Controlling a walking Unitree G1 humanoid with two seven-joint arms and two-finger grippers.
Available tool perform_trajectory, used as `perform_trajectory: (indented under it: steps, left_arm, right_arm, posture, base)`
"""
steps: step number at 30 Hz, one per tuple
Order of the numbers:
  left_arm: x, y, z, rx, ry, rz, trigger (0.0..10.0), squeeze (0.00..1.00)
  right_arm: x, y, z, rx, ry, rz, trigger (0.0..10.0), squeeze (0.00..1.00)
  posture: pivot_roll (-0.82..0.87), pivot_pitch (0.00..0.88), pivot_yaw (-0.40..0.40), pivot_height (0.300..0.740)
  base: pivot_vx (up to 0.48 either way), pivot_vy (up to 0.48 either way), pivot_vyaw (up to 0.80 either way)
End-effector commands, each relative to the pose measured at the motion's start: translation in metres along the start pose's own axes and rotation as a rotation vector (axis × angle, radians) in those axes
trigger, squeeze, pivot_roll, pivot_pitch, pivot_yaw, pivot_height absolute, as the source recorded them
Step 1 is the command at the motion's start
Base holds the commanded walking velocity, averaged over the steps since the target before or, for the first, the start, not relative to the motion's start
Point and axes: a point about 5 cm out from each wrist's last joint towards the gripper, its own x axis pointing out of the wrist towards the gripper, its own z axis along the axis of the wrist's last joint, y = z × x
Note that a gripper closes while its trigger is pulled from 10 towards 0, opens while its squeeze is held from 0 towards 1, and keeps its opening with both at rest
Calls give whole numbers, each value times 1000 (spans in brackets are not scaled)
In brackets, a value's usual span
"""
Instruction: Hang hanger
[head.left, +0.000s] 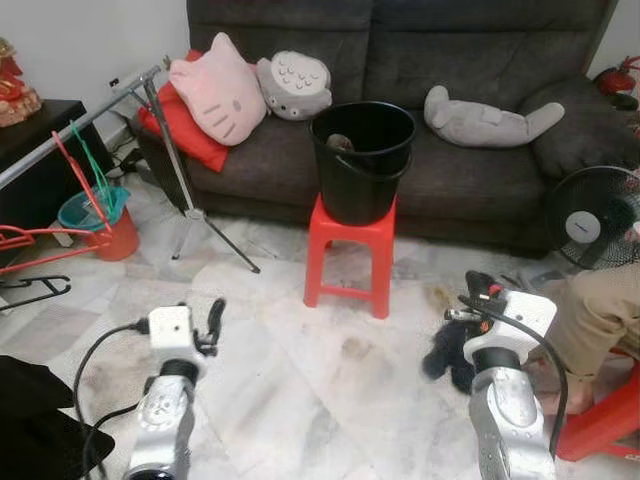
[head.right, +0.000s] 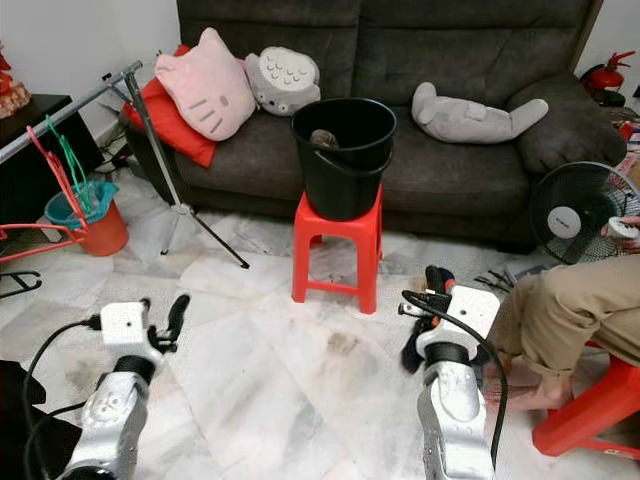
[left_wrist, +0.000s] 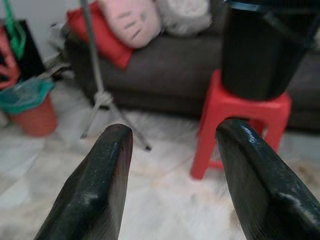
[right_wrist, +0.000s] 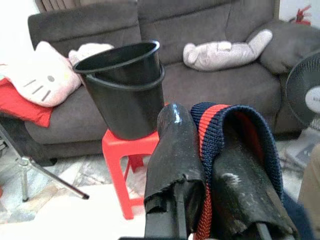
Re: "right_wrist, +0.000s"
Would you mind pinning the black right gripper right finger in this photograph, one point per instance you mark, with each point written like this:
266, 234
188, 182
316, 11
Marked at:
240, 190

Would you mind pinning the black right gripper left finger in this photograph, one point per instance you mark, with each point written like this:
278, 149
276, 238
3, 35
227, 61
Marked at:
175, 155

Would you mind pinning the navy shirt red striped collar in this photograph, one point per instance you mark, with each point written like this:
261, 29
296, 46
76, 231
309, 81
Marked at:
212, 130

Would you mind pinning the red plastic stool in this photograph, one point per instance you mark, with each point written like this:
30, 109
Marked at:
120, 147

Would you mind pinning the black plastic bucket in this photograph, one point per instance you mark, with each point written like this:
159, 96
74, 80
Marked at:
125, 110
117, 57

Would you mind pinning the dark grey sofa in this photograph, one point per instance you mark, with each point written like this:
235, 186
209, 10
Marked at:
212, 82

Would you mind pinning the grey plush toy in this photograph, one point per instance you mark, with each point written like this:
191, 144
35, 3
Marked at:
220, 55

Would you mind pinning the black electric fan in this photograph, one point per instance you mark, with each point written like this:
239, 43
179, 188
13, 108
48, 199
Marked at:
300, 82

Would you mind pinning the pink plush pillow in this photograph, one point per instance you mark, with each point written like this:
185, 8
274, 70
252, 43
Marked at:
87, 51

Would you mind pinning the pink Hello Kitty pillow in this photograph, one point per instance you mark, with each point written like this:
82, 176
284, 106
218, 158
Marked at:
45, 80

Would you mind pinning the silver metal clothes rack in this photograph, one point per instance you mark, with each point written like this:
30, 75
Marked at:
23, 180

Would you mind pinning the red cushion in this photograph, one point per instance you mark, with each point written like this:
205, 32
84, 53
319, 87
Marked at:
22, 107

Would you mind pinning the red tassel decoration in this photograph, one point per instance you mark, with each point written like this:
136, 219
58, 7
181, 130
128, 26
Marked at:
302, 15

